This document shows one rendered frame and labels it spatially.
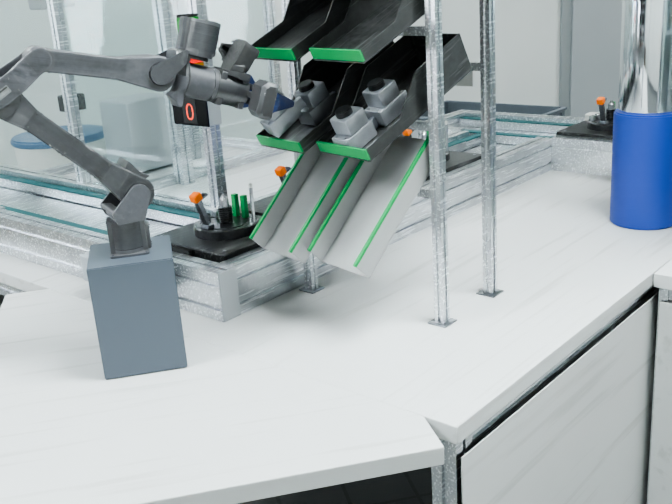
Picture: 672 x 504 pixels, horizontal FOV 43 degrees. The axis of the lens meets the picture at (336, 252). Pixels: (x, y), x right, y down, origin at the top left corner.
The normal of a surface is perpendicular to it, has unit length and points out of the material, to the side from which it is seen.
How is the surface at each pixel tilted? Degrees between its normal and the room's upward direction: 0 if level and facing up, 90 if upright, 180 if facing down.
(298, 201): 45
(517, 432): 90
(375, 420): 0
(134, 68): 84
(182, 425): 0
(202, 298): 90
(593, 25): 90
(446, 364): 0
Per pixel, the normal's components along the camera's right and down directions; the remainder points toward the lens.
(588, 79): 0.22, 0.30
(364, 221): -0.59, -0.49
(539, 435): 0.76, 0.16
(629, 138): -0.78, 0.25
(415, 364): -0.07, -0.95
